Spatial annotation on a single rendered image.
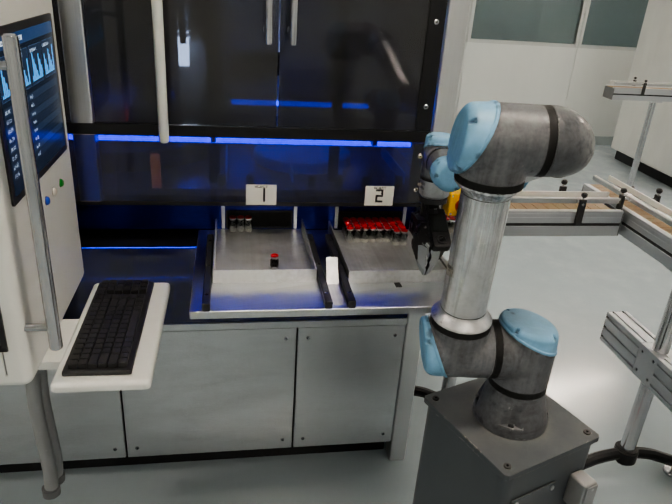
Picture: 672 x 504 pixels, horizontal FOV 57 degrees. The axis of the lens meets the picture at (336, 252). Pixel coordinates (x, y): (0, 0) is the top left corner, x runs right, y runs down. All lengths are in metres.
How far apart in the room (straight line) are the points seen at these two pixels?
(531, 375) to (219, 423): 1.21
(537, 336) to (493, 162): 0.37
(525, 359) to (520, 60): 5.88
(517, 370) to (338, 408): 1.04
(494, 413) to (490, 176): 0.51
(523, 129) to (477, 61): 5.78
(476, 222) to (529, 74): 6.00
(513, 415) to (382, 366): 0.86
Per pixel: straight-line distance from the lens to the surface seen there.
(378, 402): 2.18
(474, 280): 1.11
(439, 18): 1.73
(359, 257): 1.72
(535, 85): 7.08
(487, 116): 0.99
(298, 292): 1.52
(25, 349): 1.37
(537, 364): 1.23
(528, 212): 2.11
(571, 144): 1.03
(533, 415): 1.30
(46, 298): 1.30
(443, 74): 1.75
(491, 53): 6.81
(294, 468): 2.30
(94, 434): 2.21
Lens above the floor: 1.61
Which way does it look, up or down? 25 degrees down
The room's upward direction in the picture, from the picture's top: 4 degrees clockwise
